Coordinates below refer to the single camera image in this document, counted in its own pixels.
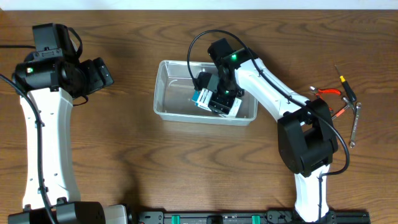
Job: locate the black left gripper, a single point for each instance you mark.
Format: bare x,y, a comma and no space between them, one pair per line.
101,75

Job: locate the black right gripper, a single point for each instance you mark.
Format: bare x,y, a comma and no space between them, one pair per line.
220,104

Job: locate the white teal product card package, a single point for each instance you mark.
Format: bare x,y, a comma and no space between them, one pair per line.
224,106

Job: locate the clear plastic container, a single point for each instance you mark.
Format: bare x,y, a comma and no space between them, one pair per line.
173,99

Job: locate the red handled cutting pliers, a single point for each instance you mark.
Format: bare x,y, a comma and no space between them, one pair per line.
320,92

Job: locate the black yellow screwdriver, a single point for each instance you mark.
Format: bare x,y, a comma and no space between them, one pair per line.
349,91

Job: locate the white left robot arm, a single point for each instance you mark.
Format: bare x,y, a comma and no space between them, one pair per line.
51,193

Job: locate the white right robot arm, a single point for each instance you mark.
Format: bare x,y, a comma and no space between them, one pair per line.
305,132

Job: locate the silver combination wrench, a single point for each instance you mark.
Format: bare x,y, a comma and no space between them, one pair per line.
352,141

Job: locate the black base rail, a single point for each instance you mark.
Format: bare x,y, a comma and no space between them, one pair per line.
268,217

